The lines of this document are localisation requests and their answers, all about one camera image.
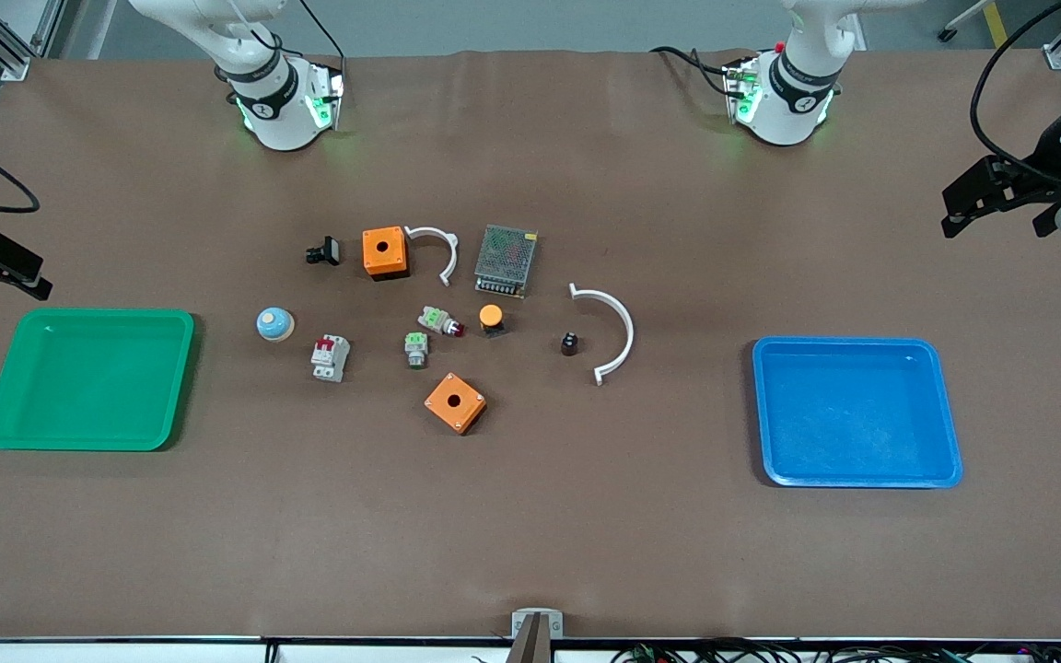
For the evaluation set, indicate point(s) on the brown table mat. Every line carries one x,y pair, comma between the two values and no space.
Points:
530,516

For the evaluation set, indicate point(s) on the white grey circuit breaker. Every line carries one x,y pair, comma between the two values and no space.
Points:
329,359

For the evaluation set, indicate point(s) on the green white push button switch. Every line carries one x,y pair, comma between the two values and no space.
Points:
415,348

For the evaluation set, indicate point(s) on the blue plastic tray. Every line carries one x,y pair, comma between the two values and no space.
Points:
853,414

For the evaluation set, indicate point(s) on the orange button box with hole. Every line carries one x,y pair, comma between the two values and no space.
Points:
397,260
443,410

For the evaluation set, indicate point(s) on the brown camera pole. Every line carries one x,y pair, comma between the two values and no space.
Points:
530,645

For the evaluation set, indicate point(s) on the small white curved clamp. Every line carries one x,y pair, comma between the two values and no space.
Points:
452,258

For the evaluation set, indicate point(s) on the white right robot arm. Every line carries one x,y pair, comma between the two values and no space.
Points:
277,110

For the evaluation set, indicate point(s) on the metal mesh power supply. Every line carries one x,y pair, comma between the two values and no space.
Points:
505,258

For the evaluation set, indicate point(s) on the orange cap push button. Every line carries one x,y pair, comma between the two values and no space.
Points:
491,316

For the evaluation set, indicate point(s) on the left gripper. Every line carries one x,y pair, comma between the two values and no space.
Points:
1043,169

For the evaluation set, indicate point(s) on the large white curved clamp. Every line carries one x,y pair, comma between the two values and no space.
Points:
629,336

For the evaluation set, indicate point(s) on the grey metal edge bracket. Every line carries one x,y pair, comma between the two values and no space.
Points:
521,624

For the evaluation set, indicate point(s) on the blue white round knob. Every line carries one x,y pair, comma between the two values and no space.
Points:
273,322

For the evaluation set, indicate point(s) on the small black switch part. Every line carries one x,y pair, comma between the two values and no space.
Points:
328,250

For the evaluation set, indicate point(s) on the green plastic tray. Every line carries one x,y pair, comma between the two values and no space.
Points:
79,387

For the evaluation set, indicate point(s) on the red tip indicator light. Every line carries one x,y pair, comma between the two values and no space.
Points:
437,319

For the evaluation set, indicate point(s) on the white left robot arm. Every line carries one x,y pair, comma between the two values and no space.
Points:
784,110

